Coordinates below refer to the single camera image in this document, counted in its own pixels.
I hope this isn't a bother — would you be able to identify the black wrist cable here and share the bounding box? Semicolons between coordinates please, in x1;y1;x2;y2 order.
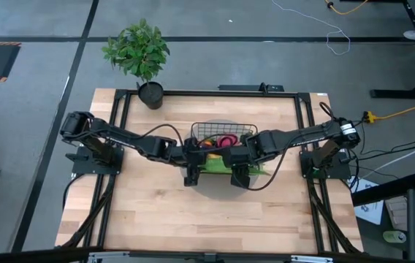
140;123;186;148
245;145;293;192

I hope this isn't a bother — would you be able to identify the black wire basket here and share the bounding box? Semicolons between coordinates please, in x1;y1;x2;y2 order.
190;122;259;172

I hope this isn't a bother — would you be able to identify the potted green leafy plant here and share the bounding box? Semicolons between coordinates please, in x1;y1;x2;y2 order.
101;18;171;110

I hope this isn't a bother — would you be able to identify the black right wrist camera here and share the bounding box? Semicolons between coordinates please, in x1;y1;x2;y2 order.
230;164;252;189

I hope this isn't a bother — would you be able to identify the black table frame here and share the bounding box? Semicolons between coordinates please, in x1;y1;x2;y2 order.
56;88;364;263

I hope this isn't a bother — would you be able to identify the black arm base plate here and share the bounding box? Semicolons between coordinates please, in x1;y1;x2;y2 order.
65;145;124;175
300;149;352;180

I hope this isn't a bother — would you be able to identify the yellow cable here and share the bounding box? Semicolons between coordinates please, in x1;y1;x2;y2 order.
324;0;370;16

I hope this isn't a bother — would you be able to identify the corn cob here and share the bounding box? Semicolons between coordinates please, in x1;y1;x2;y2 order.
197;157;270;175

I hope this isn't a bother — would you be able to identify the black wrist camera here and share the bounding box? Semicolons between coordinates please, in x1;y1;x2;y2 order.
230;164;252;189
183;166;202;188

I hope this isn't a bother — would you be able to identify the thick white cable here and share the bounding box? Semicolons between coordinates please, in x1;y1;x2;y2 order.
353;140;415;182

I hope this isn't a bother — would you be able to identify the brown cardboard box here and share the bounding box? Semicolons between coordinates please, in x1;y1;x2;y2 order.
384;195;409;232

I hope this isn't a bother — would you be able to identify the green drink can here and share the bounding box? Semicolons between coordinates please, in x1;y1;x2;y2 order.
382;229;408;245

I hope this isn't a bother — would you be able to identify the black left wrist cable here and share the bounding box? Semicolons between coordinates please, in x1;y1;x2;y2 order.
140;123;186;148

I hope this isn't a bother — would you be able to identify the black desk leg frame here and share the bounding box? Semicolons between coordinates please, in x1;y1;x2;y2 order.
370;0;415;99

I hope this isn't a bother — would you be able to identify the yellow extension cord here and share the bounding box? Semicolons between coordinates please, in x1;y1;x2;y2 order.
362;104;415;124

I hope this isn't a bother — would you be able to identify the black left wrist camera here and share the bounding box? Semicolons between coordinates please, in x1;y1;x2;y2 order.
183;166;202;188

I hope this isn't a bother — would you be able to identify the thin white floor cable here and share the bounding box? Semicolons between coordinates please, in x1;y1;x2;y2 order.
271;0;351;56

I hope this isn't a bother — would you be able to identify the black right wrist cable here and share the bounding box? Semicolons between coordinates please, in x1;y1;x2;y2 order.
245;145;293;192

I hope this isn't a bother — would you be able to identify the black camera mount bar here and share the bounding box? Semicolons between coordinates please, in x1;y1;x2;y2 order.
217;83;285;93

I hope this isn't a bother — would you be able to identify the pink dragon fruit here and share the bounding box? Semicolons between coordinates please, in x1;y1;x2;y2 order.
216;133;240;149

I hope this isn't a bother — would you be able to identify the white printed paper sheet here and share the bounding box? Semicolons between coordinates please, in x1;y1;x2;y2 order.
353;178;386;226

